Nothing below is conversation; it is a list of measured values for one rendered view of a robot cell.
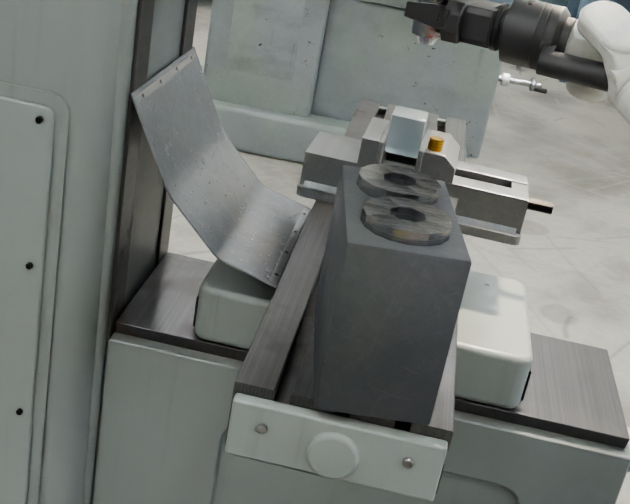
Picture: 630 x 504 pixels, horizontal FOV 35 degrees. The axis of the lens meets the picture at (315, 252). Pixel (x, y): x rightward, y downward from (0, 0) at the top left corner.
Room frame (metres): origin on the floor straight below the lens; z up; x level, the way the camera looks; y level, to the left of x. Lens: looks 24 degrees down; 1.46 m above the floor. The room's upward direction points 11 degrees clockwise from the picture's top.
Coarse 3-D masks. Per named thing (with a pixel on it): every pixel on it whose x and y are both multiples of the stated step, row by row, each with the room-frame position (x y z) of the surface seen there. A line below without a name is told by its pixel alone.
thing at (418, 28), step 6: (420, 0) 1.38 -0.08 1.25; (426, 0) 1.38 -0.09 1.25; (432, 0) 1.37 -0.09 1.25; (438, 0) 1.37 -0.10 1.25; (444, 0) 1.37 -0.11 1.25; (414, 24) 1.39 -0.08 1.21; (420, 24) 1.38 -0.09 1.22; (414, 30) 1.38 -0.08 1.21; (420, 30) 1.38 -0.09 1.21; (426, 30) 1.37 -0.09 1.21; (432, 30) 1.37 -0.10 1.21; (438, 30) 1.38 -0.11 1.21; (426, 36) 1.37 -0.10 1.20; (432, 36) 1.37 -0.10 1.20; (438, 36) 1.38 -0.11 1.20
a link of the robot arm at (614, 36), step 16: (592, 16) 1.29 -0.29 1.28; (608, 16) 1.29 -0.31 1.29; (624, 16) 1.29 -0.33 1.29; (592, 32) 1.27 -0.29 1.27; (608, 32) 1.26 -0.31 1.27; (624, 32) 1.26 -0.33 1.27; (608, 48) 1.24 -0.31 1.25; (624, 48) 1.23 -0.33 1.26; (608, 64) 1.24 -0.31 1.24; (624, 64) 1.22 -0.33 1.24; (608, 80) 1.24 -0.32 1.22; (624, 80) 1.22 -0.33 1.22; (608, 96) 1.24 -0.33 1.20
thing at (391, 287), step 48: (336, 192) 1.05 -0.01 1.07; (384, 192) 0.96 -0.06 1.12; (432, 192) 0.98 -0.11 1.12; (336, 240) 0.94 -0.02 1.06; (384, 240) 0.86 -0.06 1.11; (432, 240) 0.87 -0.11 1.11; (336, 288) 0.85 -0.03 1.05; (384, 288) 0.84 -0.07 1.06; (432, 288) 0.85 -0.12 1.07; (336, 336) 0.84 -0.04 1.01; (384, 336) 0.84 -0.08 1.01; (432, 336) 0.85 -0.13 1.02; (336, 384) 0.84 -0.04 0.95; (384, 384) 0.85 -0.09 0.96; (432, 384) 0.85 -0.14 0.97
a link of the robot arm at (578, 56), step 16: (544, 16) 1.31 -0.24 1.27; (560, 16) 1.31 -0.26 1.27; (544, 32) 1.30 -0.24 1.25; (560, 32) 1.30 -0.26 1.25; (576, 32) 1.30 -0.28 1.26; (544, 48) 1.29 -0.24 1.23; (560, 48) 1.30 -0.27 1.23; (576, 48) 1.29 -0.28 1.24; (592, 48) 1.28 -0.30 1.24; (528, 64) 1.32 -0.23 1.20; (544, 64) 1.28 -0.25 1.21; (560, 64) 1.27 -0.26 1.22; (576, 64) 1.27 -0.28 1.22; (592, 64) 1.26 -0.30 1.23; (576, 80) 1.26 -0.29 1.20; (592, 80) 1.26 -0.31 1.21; (576, 96) 1.32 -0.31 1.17; (592, 96) 1.31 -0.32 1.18
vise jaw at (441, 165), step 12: (432, 132) 1.52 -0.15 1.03; (444, 144) 1.47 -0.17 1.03; (456, 144) 1.52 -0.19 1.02; (420, 156) 1.41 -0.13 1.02; (432, 156) 1.41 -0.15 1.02; (444, 156) 1.41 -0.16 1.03; (456, 156) 1.46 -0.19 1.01; (420, 168) 1.41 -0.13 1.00; (432, 168) 1.41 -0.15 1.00; (444, 168) 1.41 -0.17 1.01; (444, 180) 1.41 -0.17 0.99
